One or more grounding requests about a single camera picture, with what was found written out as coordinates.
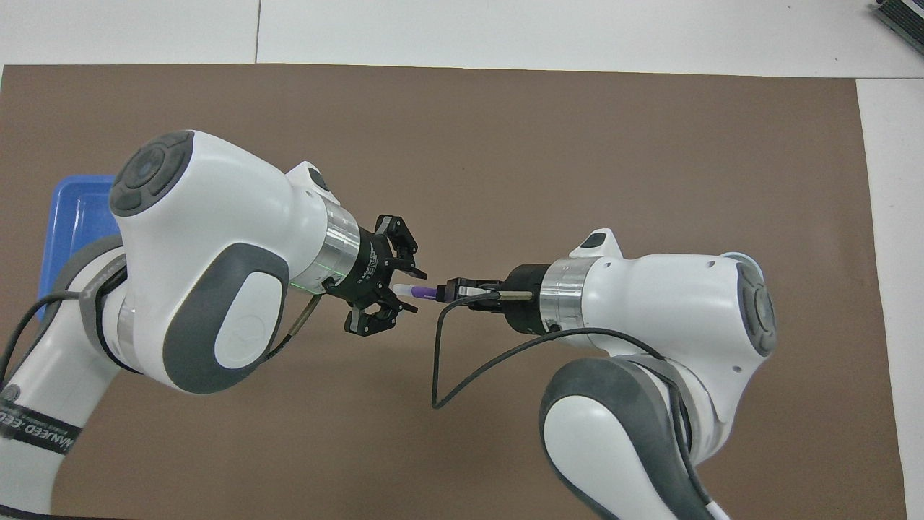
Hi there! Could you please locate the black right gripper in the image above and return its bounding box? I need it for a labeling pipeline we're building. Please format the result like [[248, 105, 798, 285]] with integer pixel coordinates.
[[436, 263, 555, 336]]

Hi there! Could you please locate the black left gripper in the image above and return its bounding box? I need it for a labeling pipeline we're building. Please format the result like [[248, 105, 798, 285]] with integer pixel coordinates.
[[323, 214, 429, 339]]

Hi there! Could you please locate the brown table mat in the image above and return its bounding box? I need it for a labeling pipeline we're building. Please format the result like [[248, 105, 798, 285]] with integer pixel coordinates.
[[0, 64, 909, 520]]

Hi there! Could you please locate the blue plastic tray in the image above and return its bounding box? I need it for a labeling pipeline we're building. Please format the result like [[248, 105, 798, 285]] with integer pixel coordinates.
[[36, 175, 120, 322]]

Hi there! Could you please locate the grey finned device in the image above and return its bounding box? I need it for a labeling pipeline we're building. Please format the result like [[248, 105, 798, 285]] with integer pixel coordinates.
[[870, 0, 924, 44]]

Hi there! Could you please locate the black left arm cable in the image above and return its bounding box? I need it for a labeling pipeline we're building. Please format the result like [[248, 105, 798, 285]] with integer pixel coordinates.
[[0, 291, 322, 384]]

